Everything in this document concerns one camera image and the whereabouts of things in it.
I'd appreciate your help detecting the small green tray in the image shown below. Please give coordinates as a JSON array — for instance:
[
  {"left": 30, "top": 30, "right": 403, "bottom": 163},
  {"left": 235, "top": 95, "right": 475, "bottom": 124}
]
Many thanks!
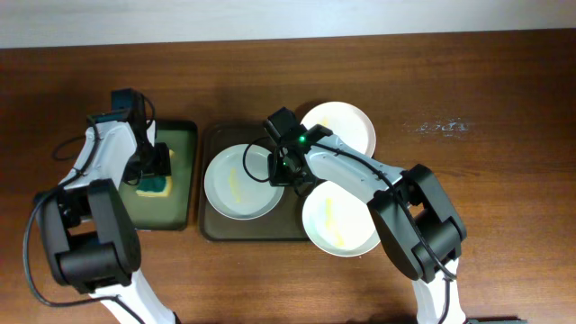
[{"left": 119, "top": 121, "right": 198, "bottom": 230}]

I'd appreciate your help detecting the green and yellow sponge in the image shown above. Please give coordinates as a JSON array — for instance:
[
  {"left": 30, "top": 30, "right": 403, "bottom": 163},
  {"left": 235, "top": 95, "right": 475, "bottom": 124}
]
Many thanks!
[{"left": 136, "top": 148, "right": 174, "bottom": 198}]

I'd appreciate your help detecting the white plate yellow stain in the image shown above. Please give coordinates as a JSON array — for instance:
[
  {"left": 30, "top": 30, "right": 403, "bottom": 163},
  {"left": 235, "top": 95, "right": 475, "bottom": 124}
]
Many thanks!
[{"left": 301, "top": 182, "right": 381, "bottom": 257}]

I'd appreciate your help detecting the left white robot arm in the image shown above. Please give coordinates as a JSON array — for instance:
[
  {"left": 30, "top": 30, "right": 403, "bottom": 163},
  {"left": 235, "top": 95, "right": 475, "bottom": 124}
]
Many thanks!
[{"left": 28, "top": 113, "right": 179, "bottom": 323}]

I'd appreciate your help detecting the pink rimmed white plate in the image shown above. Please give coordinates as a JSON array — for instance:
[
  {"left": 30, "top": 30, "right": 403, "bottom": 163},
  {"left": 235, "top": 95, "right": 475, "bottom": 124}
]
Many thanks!
[{"left": 301, "top": 102, "right": 376, "bottom": 157}]

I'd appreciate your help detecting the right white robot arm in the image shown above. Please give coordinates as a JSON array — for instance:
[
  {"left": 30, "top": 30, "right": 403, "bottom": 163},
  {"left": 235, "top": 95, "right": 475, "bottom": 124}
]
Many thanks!
[{"left": 265, "top": 122, "right": 467, "bottom": 324}]

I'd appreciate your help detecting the light grey plate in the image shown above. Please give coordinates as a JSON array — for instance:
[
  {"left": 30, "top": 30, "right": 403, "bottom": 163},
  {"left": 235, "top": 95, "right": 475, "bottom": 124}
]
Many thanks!
[{"left": 203, "top": 144, "right": 284, "bottom": 221}]

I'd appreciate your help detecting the large dark brown tray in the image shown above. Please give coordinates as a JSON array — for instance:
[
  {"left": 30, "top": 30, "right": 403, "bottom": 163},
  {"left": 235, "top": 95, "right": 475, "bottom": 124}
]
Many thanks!
[{"left": 197, "top": 121, "right": 308, "bottom": 241}]

